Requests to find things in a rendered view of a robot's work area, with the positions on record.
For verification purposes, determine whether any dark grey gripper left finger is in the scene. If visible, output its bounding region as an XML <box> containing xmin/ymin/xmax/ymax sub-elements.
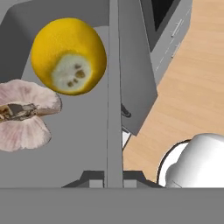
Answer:
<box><xmin>61</xmin><ymin>170</ymin><xmax>105</xmax><ymax>189</ymax></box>

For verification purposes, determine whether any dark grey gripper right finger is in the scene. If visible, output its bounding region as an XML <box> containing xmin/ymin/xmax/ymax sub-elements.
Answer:
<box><xmin>122</xmin><ymin>170</ymin><xmax>165</xmax><ymax>189</ymax></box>

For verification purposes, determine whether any pale pink garlic bulb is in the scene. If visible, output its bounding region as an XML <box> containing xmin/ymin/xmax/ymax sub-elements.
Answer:
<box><xmin>0</xmin><ymin>79</ymin><xmax>63</xmax><ymax>153</ymax></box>

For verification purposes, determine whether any yellow lemon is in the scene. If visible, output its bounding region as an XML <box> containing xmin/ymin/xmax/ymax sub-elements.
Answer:
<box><xmin>31</xmin><ymin>17</ymin><xmax>108</xmax><ymax>96</ymax></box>

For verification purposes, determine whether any white round object black rim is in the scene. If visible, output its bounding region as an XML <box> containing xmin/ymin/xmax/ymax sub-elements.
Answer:
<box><xmin>156</xmin><ymin>132</ymin><xmax>224</xmax><ymax>189</ymax></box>

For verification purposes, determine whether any grey cabinet run with drawers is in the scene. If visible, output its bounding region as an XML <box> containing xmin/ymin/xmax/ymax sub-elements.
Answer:
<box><xmin>139</xmin><ymin>0</ymin><xmax>194</xmax><ymax>88</ymax></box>

